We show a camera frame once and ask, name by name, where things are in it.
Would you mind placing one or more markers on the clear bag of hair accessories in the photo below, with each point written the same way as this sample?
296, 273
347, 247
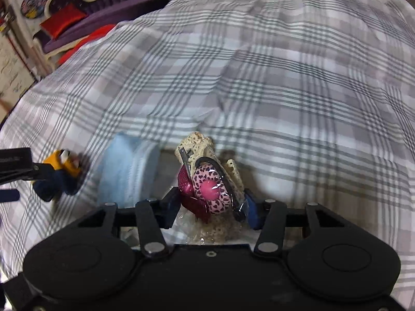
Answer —
207, 184

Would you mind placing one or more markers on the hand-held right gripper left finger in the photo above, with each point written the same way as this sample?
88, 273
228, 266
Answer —
168, 207

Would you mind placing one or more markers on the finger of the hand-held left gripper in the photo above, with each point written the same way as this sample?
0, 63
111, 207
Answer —
8, 196
16, 162

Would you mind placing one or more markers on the yellow plush toy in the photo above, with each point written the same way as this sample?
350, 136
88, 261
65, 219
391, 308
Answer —
61, 168

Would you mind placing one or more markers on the red cushion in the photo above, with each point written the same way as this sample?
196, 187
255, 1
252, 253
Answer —
63, 19

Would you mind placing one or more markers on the white cartoon cabinet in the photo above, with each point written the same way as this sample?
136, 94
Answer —
13, 68

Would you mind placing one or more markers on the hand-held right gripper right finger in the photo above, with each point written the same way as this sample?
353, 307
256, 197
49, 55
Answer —
251, 213

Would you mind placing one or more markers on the purple chaise sofa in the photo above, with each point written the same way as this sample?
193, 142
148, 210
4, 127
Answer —
107, 9

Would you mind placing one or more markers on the blue face mask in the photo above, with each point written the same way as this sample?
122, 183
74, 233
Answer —
126, 171

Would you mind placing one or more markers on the round colourful plate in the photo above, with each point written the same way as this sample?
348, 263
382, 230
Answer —
30, 5

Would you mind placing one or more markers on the red cloth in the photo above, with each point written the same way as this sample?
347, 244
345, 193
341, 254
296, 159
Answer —
87, 43

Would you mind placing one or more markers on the grey plaid blanket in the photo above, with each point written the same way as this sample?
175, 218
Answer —
259, 103

